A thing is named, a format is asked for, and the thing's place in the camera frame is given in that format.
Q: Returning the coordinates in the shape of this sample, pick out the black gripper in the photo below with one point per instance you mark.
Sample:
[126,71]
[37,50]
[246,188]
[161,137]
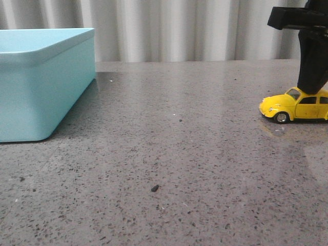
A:
[313,45]

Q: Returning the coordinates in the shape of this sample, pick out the small black debris piece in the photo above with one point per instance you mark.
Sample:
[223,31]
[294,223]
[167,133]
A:
[155,188]

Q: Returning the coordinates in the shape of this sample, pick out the yellow toy beetle car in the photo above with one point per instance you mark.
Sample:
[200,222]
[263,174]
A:
[295,104]

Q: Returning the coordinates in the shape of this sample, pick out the grey pleated curtain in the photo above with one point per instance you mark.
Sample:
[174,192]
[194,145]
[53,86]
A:
[166,31]

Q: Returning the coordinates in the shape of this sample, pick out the light blue storage box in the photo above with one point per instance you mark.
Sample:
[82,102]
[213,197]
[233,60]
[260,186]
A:
[43,74]

